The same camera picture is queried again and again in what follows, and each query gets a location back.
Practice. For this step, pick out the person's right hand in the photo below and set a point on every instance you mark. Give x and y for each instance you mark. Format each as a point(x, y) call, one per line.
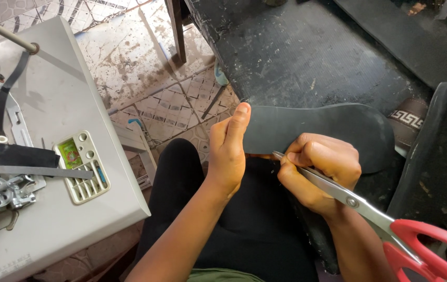
point(325, 172)

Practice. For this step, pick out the person's left hand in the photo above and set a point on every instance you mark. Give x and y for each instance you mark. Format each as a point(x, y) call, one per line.
point(225, 164)

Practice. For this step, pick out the black rubber shoe sole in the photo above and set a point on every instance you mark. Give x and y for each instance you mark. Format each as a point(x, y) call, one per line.
point(325, 121)

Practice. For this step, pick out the dark stick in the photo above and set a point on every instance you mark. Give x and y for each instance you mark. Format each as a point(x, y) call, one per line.
point(213, 102)

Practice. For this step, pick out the black rubber offcut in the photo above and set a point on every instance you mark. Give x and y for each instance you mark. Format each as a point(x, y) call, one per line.
point(319, 243)

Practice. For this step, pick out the person's black trousers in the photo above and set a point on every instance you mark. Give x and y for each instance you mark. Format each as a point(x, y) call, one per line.
point(255, 231)

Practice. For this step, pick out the light blue sandal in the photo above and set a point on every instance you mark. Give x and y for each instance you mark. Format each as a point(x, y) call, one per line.
point(220, 74)

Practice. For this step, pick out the curved black rubber strip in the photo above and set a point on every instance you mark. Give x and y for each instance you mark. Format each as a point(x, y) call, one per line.
point(423, 145)

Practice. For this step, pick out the person's green shirt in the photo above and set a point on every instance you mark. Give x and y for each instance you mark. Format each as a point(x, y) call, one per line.
point(223, 275)

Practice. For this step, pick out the large black rubber sheet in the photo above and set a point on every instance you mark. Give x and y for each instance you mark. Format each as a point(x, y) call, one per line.
point(306, 55)

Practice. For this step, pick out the cream plastic organiser tray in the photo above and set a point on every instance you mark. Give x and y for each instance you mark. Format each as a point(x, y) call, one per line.
point(86, 176)

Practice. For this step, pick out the dark wooden table leg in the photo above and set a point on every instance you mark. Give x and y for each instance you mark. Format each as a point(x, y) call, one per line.
point(176, 27)

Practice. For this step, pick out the green needle packet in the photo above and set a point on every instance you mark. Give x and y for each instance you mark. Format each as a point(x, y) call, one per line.
point(69, 153)

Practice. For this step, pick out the long black rubber strip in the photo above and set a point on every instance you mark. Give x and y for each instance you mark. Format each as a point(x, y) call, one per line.
point(415, 43)

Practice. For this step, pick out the white sewing machine table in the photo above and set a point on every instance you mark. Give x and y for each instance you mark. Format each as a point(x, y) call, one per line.
point(70, 98)

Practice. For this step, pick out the grey flat strip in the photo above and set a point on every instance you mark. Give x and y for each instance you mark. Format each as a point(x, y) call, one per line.
point(43, 171)

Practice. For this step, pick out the black fabric piece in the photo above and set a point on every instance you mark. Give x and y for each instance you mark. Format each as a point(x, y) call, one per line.
point(23, 156)

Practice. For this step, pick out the black drive belt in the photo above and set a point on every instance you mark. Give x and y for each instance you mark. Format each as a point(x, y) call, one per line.
point(8, 90)

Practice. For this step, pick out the grey metal rod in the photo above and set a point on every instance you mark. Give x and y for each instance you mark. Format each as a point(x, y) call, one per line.
point(2, 31)

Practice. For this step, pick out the white metal table frame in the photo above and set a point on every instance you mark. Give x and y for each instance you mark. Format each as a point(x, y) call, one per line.
point(139, 145)

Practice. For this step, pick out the silver slotted metal bracket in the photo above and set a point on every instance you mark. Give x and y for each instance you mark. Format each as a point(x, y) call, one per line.
point(19, 121)

